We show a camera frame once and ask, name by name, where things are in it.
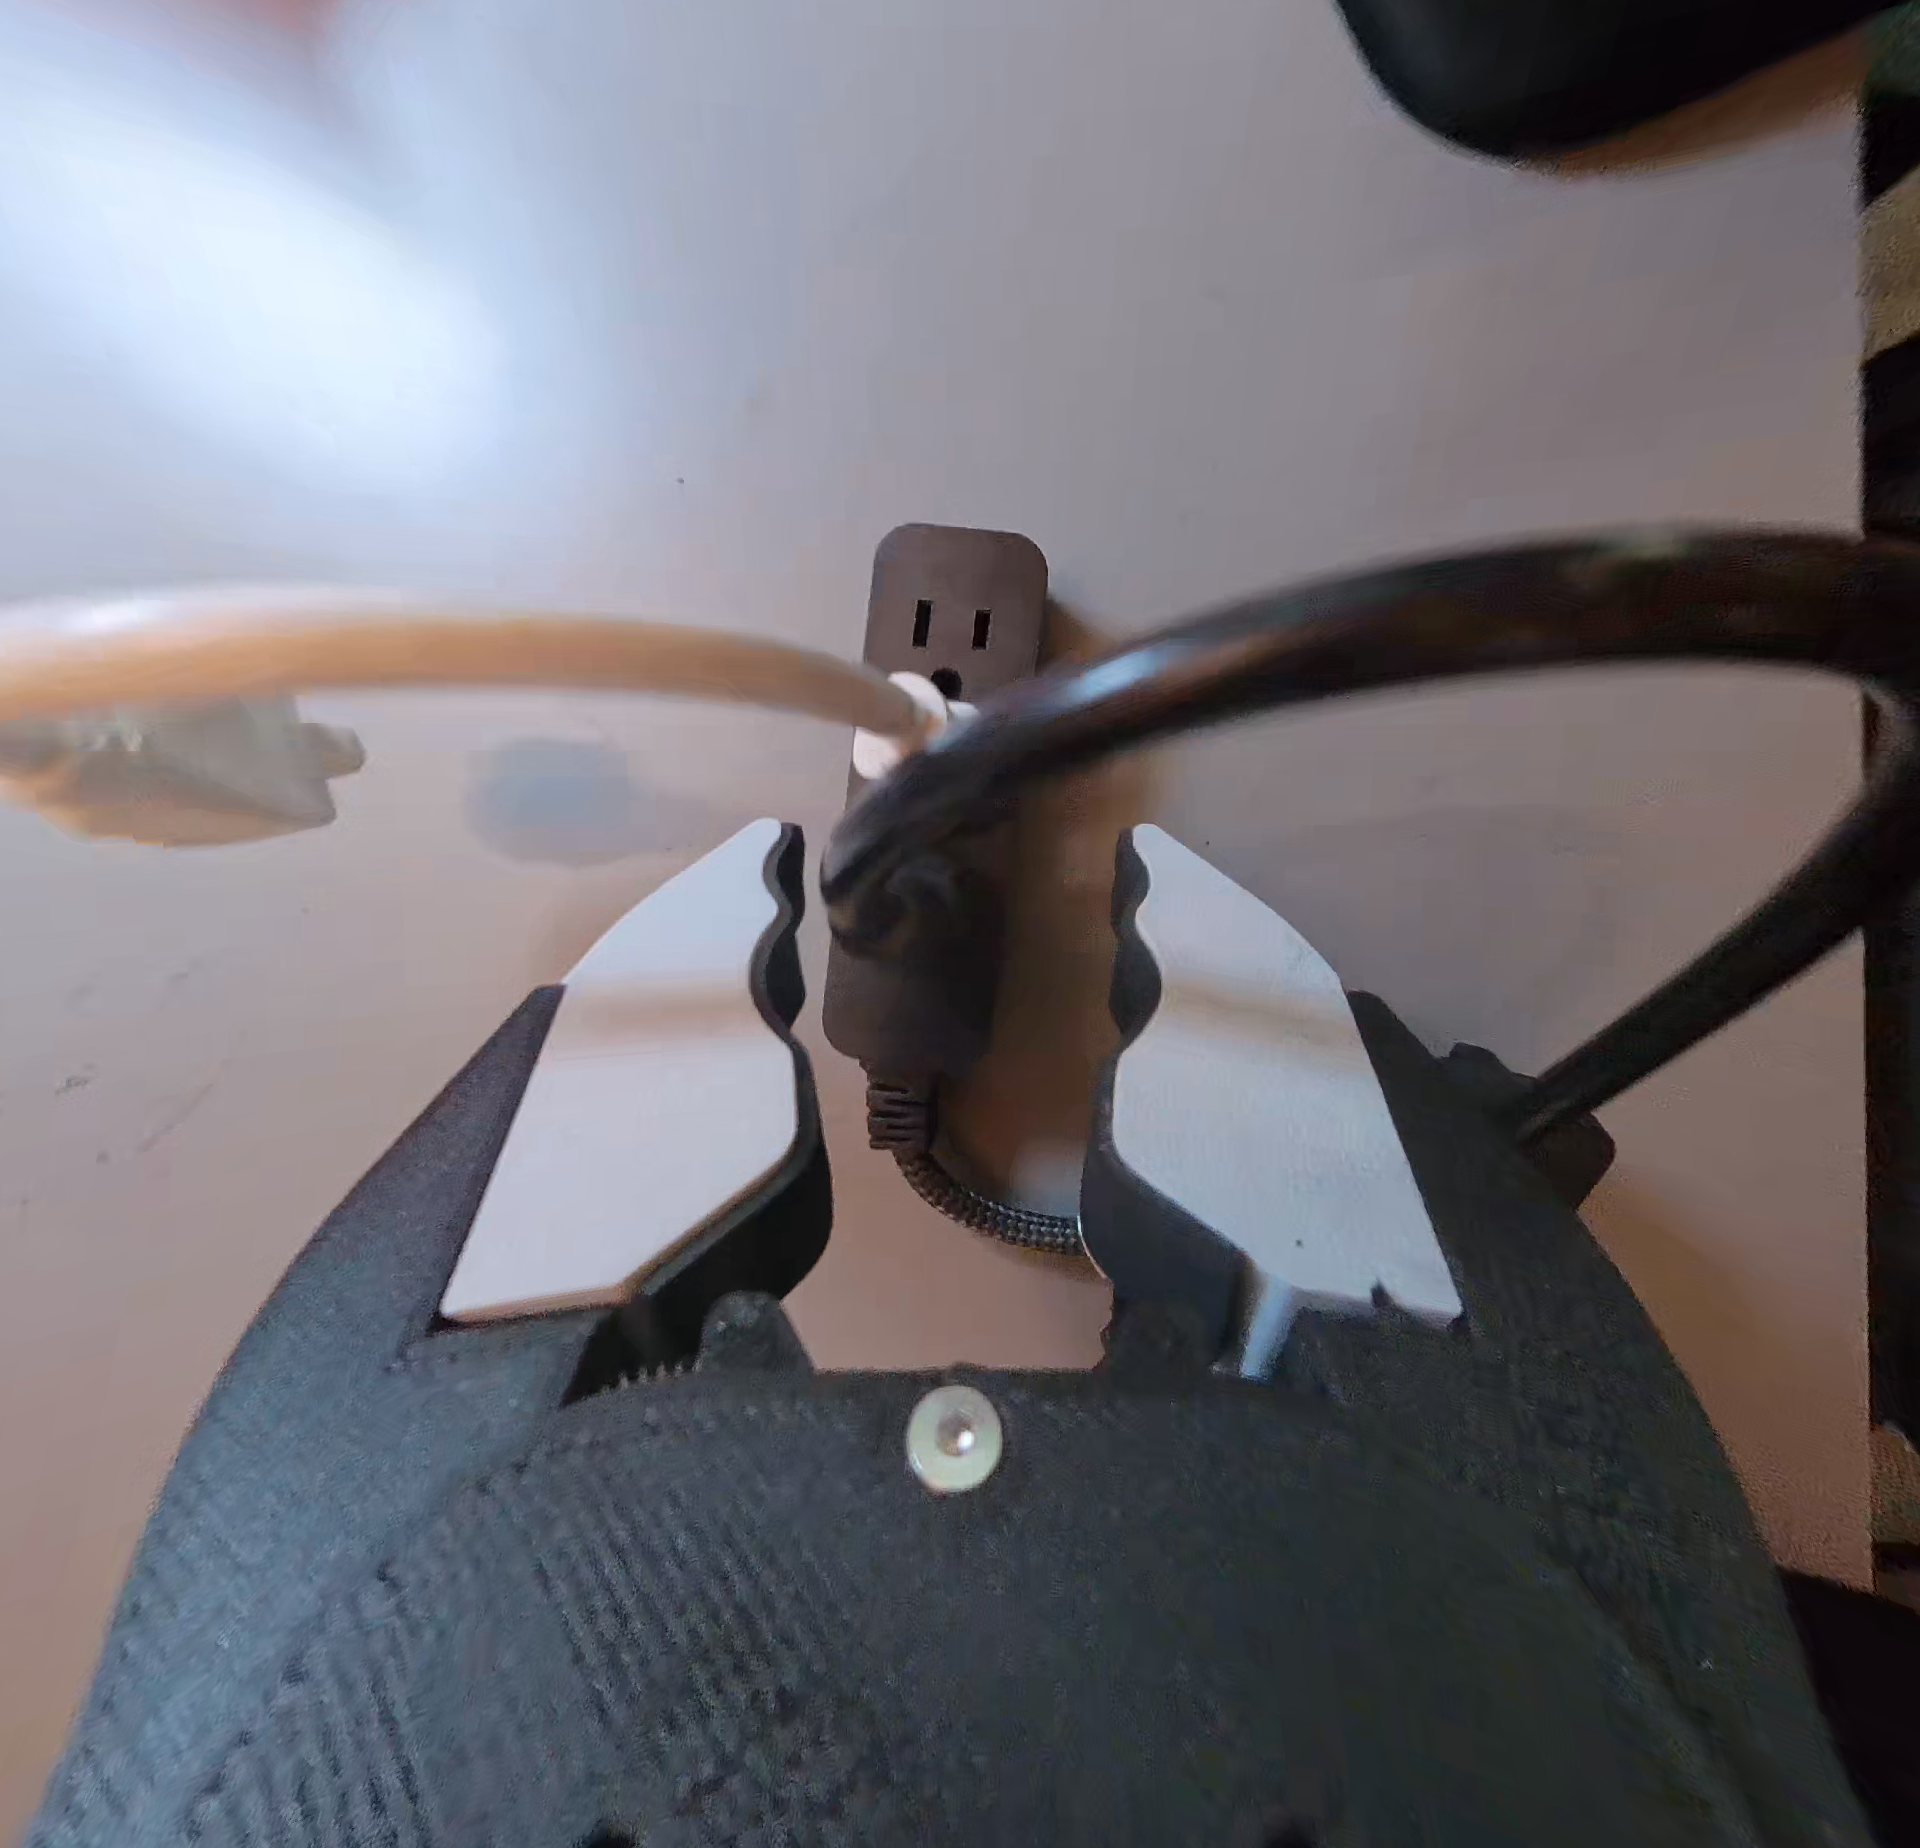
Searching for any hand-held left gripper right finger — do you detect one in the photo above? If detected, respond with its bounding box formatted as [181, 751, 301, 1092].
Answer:
[1080, 820, 1466, 1382]

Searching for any person's right forearm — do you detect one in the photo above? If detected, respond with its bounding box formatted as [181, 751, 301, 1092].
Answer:
[1310, 0, 1920, 166]

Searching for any white extension cord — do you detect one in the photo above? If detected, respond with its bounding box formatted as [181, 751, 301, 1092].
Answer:
[0, 586, 979, 849]

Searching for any thin black extension cord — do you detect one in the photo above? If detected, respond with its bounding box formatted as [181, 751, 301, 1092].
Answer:
[816, 526, 1920, 1206]

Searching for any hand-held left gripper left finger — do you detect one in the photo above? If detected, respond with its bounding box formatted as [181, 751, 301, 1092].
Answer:
[436, 817, 838, 1320]

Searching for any black power strip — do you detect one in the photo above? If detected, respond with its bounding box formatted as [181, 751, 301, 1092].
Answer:
[818, 524, 1088, 1261]

